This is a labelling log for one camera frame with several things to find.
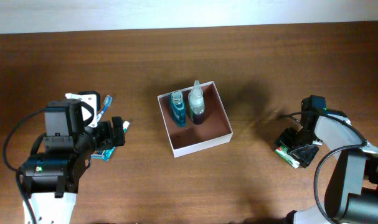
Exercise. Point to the clear spray bottle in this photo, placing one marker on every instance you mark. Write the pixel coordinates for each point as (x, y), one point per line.
(196, 103)

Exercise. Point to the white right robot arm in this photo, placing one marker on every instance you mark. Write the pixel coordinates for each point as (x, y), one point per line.
(352, 192)

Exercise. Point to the green white soap packet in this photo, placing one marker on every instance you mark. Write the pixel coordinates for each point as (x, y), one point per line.
(282, 152)

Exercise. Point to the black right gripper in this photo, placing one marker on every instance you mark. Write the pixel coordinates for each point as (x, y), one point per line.
(306, 158)

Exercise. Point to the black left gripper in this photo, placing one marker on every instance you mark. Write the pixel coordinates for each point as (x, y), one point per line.
(108, 140)

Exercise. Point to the white pink open box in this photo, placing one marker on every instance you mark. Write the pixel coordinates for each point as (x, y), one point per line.
(214, 131)

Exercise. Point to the teal toothpaste tube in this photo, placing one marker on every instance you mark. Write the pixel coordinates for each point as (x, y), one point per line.
(108, 153)

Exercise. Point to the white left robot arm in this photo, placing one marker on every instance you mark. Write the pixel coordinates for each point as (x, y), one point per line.
(49, 182)

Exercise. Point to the blue white toothbrush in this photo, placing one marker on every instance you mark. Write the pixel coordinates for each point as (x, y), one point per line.
(107, 102)

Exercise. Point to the teal mouthwash bottle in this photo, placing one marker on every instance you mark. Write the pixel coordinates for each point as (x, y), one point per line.
(178, 108)

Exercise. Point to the blue disposable razor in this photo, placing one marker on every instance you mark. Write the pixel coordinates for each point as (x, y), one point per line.
(98, 155)

